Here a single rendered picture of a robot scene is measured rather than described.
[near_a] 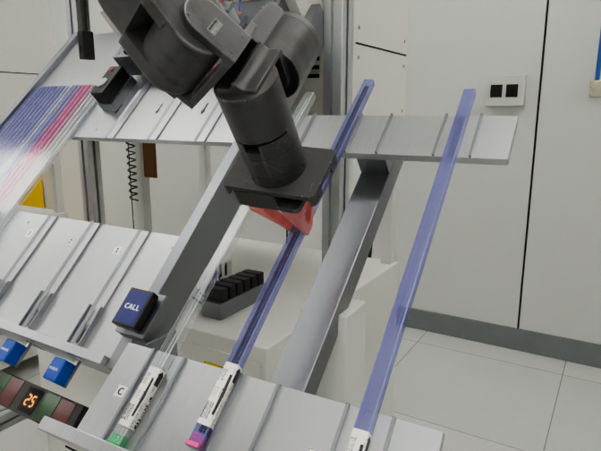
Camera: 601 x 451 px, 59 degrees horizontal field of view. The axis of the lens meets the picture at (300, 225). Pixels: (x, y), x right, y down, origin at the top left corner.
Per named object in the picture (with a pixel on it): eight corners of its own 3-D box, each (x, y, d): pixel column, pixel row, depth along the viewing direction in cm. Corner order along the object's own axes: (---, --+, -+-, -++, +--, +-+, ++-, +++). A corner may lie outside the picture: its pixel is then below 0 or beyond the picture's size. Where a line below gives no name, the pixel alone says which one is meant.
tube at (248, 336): (203, 453, 47) (198, 449, 46) (190, 447, 47) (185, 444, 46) (375, 86, 73) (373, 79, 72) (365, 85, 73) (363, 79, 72)
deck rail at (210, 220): (145, 387, 69) (115, 370, 65) (134, 384, 70) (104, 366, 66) (331, 31, 101) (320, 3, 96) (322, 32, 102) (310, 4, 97)
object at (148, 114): (251, 163, 87) (237, 141, 83) (16, 148, 120) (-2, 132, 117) (321, 31, 102) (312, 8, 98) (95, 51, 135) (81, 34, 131)
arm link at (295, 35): (137, 72, 46) (176, 12, 39) (195, 0, 52) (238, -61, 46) (244, 157, 50) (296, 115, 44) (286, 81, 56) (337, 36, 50)
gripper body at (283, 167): (253, 153, 58) (231, 98, 52) (340, 163, 53) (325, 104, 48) (226, 197, 54) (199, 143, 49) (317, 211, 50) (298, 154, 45)
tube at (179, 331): (122, 453, 49) (116, 448, 48) (112, 447, 50) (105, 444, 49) (316, 97, 75) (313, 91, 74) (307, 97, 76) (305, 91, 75)
